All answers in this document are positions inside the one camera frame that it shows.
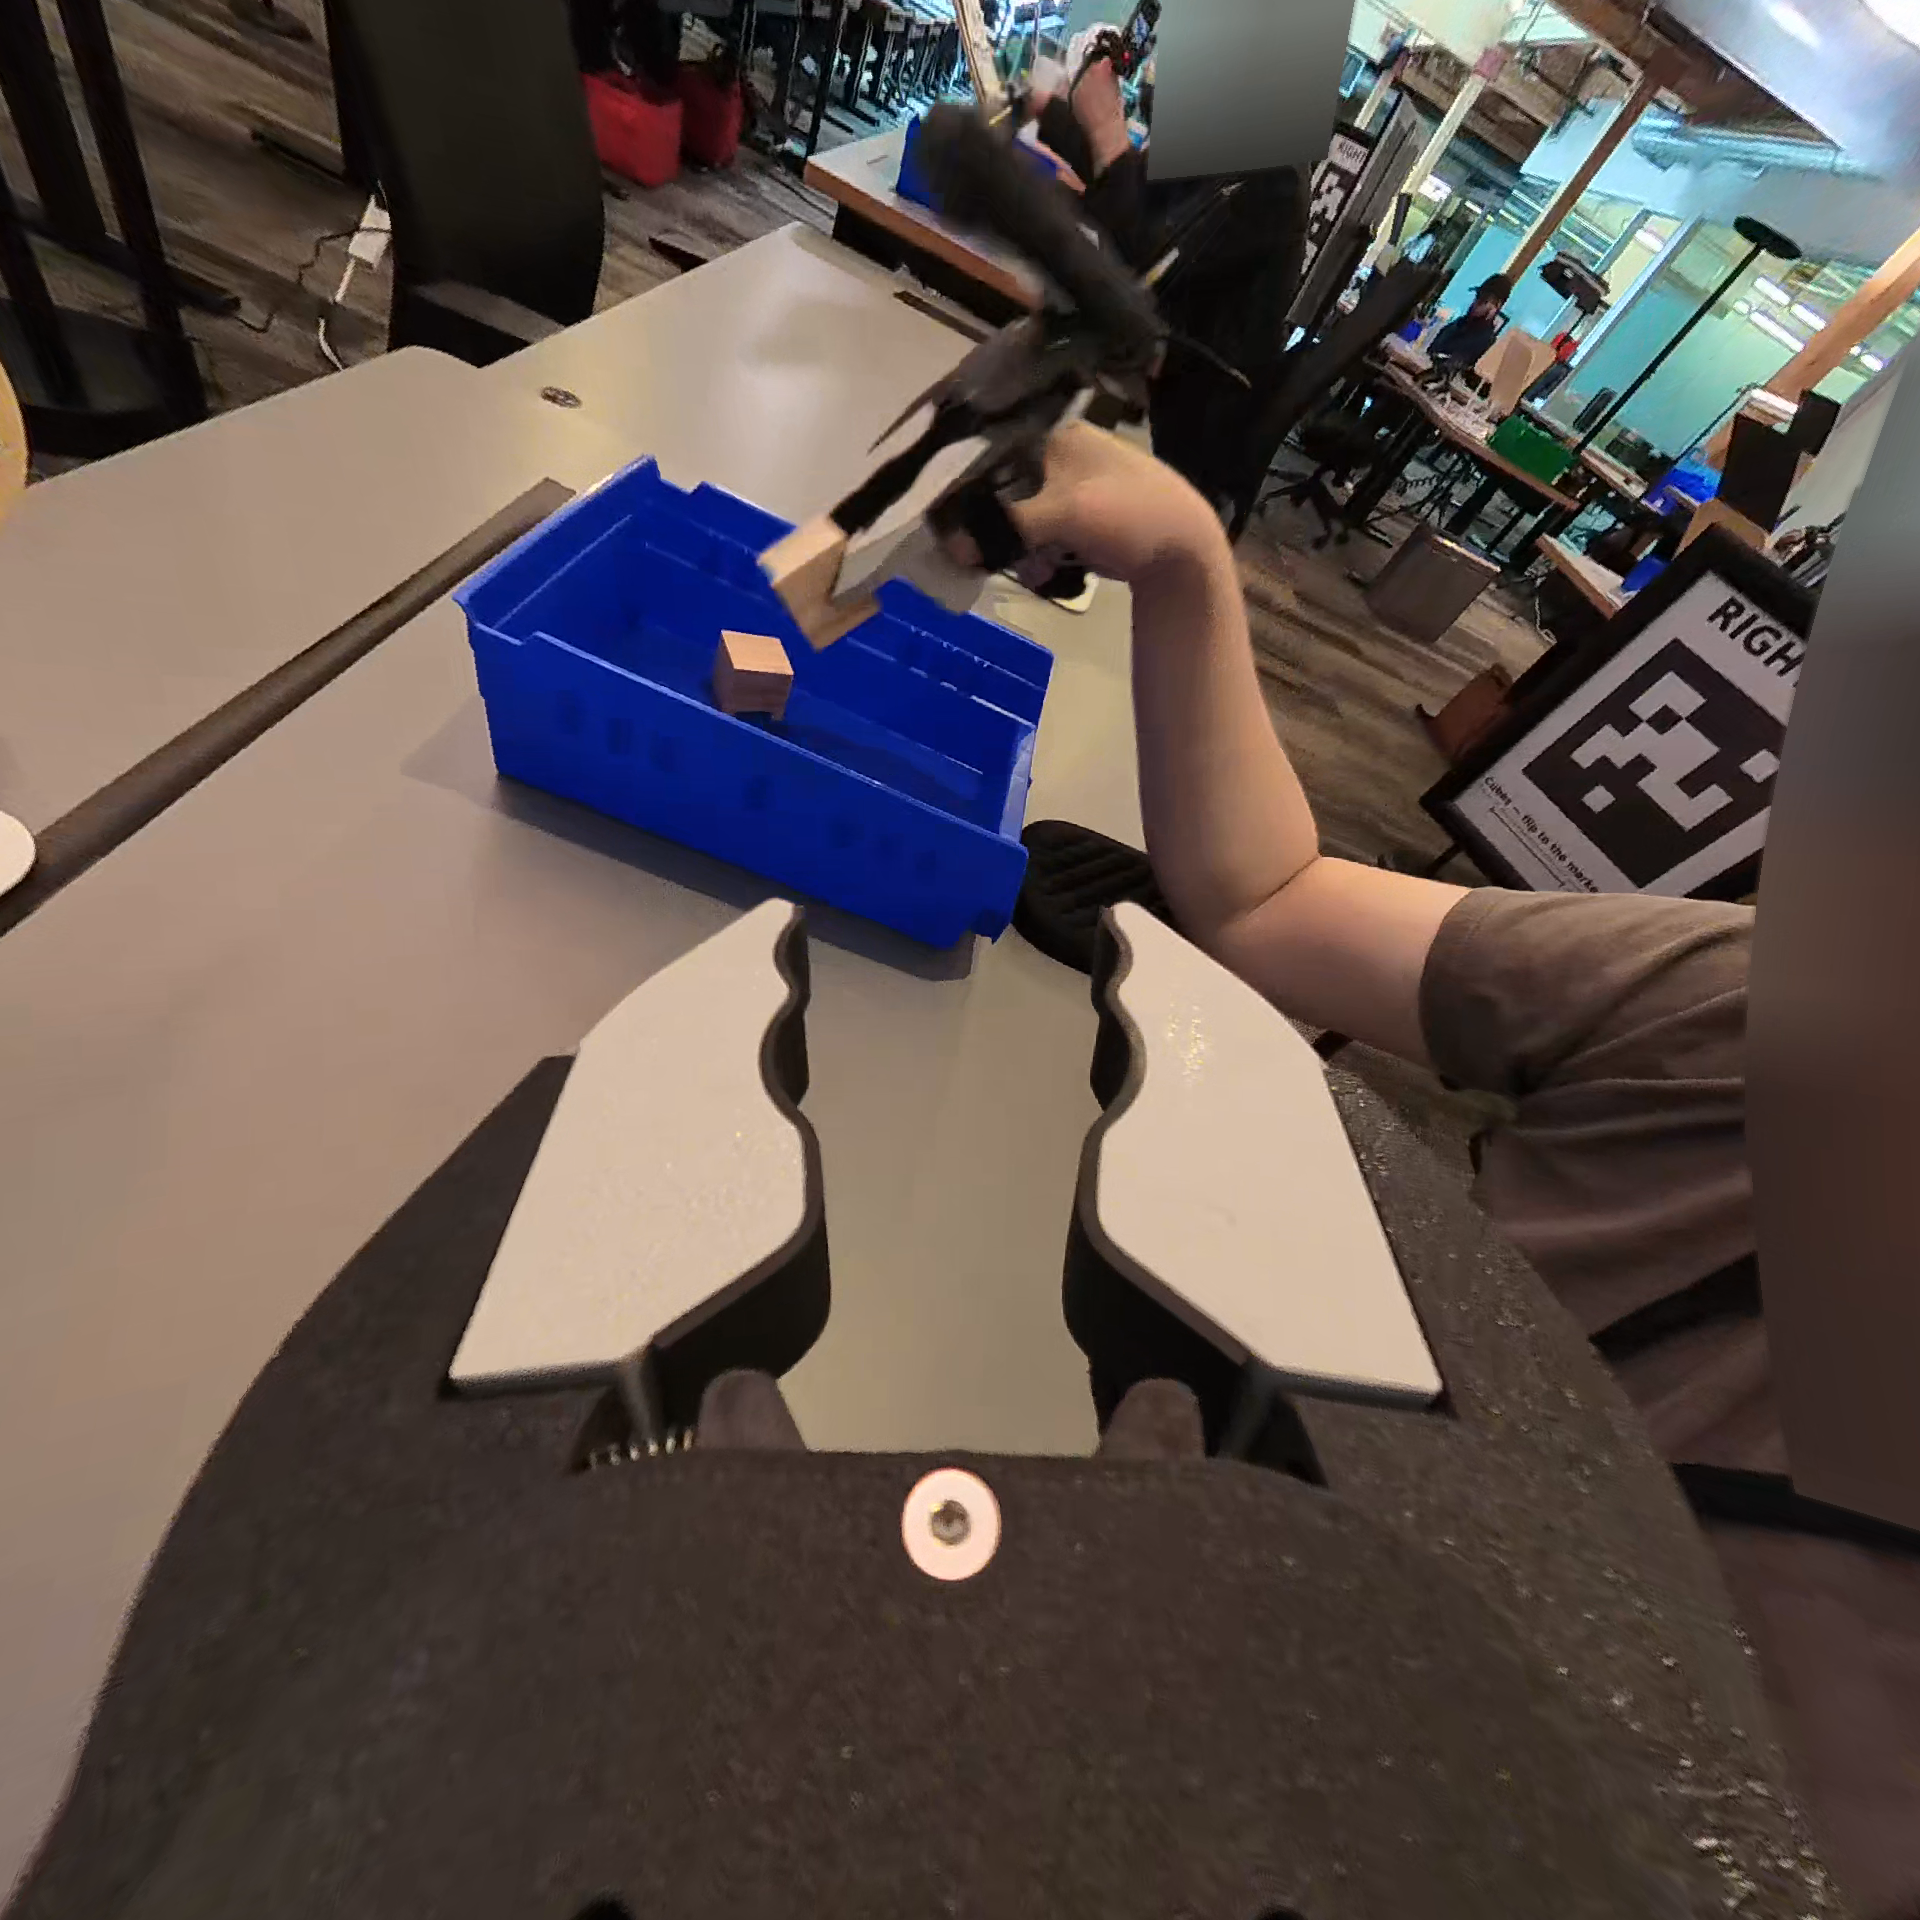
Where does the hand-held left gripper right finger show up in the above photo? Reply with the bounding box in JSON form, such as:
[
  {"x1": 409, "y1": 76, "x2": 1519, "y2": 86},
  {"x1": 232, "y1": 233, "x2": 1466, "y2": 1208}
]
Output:
[{"x1": 1069, "y1": 906, "x2": 1447, "y2": 1428}]

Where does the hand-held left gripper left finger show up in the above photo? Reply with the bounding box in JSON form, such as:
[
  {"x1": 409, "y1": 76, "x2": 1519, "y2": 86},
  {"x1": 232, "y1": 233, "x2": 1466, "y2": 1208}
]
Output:
[{"x1": 448, "y1": 902, "x2": 828, "y2": 1420}]

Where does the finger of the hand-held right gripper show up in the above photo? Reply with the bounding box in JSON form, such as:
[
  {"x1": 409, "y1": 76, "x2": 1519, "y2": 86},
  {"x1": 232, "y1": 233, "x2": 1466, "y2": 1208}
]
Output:
[
  {"x1": 835, "y1": 418, "x2": 980, "y2": 535},
  {"x1": 828, "y1": 437, "x2": 1001, "y2": 610}
]

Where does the blue-taped wooden cube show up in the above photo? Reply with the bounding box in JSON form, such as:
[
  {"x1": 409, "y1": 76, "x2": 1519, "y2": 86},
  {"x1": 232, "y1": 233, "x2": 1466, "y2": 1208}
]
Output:
[
  {"x1": 756, "y1": 517, "x2": 878, "y2": 651},
  {"x1": 712, "y1": 629, "x2": 795, "y2": 720}
]

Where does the blue plastic bin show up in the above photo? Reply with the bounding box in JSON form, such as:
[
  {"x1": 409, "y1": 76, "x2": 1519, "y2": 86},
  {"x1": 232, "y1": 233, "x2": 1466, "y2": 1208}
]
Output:
[
  {"x1": 453, "y1": 458, "x2": 1053, "y2": 950},
  {"x1": 899, "y1": 117, "x2": 1079, "y2": 201}
]

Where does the person's right forearm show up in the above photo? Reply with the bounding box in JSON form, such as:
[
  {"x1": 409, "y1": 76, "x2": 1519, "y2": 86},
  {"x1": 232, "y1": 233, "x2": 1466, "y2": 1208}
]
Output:
[{"x1": 1125, "y1": 539, "x2": 1471, "y2": 1073}]

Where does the person's right hand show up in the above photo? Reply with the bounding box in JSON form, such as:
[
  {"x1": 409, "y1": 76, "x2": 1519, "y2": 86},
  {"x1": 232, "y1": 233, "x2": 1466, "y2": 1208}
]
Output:
[{"x1": 954, "y1": 426, "x2": 1235, "y2": 600}]

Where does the wooden edged desk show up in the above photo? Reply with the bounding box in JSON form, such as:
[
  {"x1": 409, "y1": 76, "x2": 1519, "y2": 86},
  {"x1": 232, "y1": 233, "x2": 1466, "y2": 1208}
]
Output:
[{"x1": 806, "y1": 126, "x2": 1050, "y2": 309}]

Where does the black office chair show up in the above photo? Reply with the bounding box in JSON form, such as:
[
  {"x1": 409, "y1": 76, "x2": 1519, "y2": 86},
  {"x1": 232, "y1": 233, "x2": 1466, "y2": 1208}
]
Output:
[
  {"x1": 322, "y1": 0, "x2": 611, "y2": 369},
  {"x1": 1244, "y1": 254, "x2": 1447, "y2": 543}
]

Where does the black white marker sign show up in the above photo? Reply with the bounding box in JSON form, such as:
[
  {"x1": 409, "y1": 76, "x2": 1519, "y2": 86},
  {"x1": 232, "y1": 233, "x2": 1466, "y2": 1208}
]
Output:
[{"x1": 1296, "y1": 126, "x2": 1377, "y2": 289}]

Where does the black wrist rest pad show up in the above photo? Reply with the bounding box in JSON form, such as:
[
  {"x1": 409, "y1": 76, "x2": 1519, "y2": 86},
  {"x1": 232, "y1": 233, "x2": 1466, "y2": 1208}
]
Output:
[{"x1": 1020, "y1": 821, "x2": 1171, "y2": 971}]

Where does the wooden top workbench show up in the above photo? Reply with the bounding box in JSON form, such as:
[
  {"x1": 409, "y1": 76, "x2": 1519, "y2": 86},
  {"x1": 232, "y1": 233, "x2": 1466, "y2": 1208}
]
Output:
[
  {"x1": 677, "y1": 0, "x2": 962, "y2": 155},
  {"x1": 1381, "y1": 354, "x2": 1593, "y2": 526}
]

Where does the red storage case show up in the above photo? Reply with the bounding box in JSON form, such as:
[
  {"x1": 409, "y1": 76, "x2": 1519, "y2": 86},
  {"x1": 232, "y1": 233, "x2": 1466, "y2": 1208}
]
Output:
[
  {"x1": 582, "y1": 68, "x2": 681, "y2": 188},
  {"x1": 677, "y1": 58, "x2": 745, "y2": 168}
]

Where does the grey metal bin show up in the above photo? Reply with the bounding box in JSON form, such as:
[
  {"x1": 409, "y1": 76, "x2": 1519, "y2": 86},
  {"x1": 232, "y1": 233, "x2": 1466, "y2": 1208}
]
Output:
[{"x1": 1372, "y1": 526, "x2": 1501, "y2": 643}]

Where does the brown bag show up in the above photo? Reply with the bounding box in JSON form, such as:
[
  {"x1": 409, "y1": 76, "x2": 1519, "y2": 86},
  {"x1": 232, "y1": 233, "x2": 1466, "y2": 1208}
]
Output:
[{"x1": 1417, "y1": 661, "x2": 1519, "y2": 766}]

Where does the framed marker sign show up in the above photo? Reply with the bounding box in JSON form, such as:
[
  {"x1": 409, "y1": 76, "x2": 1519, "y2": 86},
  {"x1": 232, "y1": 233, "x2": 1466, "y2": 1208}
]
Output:
[{"x1": 1421, "y1": 526, "x2": 1826, "y2": 902}]

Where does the black floor lamp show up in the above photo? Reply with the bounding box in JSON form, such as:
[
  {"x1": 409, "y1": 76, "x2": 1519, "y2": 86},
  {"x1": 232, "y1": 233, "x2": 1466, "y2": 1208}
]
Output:
[{"x1": 1573, "y1": 216, "x2": 1804, "y2": 441}]

